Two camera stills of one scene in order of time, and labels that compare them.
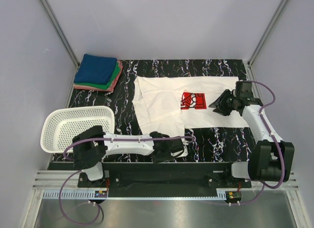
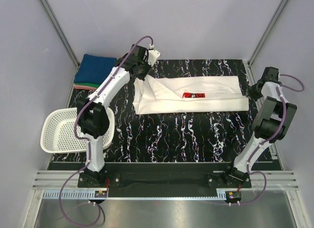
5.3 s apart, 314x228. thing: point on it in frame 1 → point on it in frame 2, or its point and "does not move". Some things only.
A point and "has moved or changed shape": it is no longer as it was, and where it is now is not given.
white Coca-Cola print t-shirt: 171,104 has moved or changed shape
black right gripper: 227,103 → 253,91
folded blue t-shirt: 95,69 does not move
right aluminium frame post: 268,29 does not move
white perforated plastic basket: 61,124 does not move
